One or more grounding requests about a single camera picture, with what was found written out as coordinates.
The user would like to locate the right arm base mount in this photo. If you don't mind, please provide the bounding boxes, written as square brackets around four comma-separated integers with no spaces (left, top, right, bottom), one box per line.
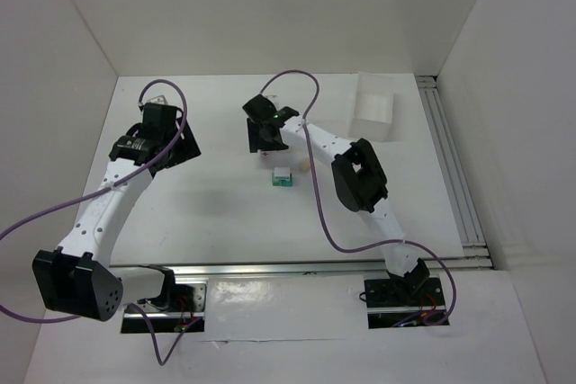
[358,277,446,329]

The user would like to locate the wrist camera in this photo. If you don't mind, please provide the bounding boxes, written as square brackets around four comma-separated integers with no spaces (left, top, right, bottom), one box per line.
[265,94,280,111]
[146,94,168,105]

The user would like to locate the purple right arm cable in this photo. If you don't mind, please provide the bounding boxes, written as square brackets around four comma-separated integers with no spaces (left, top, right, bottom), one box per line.
[259,69,459,327]

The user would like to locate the white plastic bin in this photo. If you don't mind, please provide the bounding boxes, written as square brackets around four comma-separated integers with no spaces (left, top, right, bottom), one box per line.
[348,73,394,142]

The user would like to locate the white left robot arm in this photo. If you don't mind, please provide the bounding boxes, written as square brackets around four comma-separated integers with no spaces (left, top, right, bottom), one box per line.
[32,103,201,322]

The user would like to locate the aluminium side rail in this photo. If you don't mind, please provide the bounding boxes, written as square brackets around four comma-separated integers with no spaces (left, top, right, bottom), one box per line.
[415,76,493,269]

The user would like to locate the tan wood block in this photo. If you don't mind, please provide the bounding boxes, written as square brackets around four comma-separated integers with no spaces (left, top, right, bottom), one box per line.
[299,159,311,172]

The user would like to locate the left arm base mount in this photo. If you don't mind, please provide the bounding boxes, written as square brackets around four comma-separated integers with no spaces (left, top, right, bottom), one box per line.
[121,278,208,335]

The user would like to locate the dark green wood block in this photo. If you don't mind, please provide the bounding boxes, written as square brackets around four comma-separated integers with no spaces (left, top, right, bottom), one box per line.
[281,174,293,187]

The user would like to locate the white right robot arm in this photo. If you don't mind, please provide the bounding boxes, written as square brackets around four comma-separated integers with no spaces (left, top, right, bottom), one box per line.
[243,94,429,297]

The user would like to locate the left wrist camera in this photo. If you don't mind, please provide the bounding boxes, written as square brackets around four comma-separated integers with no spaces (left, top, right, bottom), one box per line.
[146,94,168,105]

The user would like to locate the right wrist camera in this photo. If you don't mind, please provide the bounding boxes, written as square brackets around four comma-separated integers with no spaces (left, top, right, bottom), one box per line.
[265,94,280,111]

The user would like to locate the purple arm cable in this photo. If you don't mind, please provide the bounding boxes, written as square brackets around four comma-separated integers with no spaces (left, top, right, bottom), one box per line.
[0,79,190,366]
[259,69,459,327]

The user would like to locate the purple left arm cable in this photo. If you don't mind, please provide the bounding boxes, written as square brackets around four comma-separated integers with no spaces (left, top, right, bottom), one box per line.
[0,79,190,366]

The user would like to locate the aluminium front rail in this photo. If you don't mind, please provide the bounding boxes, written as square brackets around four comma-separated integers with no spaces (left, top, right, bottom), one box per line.
[107,257,494,279]

